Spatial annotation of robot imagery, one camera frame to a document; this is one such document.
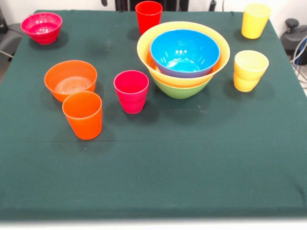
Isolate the pink cup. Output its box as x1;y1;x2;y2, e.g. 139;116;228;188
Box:
113;70;150;115

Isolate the large yellow-orange bowl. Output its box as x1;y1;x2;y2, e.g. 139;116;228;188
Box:
137;21;231;89

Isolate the amber yellow cup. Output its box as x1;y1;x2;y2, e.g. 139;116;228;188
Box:
234;50;270;92

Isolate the pink bowl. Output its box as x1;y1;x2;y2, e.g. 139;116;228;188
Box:
20;11;63;45

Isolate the blue bowl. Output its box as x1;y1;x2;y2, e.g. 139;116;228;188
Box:
150;29;221;79

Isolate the bright yellow cup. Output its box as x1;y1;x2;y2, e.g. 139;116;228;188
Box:
241;3;272;40

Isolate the dark green table cloth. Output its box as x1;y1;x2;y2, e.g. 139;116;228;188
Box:
0;9;307;221

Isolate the small orange bowl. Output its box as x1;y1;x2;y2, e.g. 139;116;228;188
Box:
44;60;98;103

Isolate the tangle of cables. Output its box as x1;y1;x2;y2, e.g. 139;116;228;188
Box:
290;35;307;89

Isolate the red cup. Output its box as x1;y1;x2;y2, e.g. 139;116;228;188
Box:
135;0;163;36

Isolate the orange cup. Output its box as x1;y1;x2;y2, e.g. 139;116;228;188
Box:
62;91;103;140

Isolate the green bowl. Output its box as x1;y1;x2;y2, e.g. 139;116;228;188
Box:
151;75;212;100

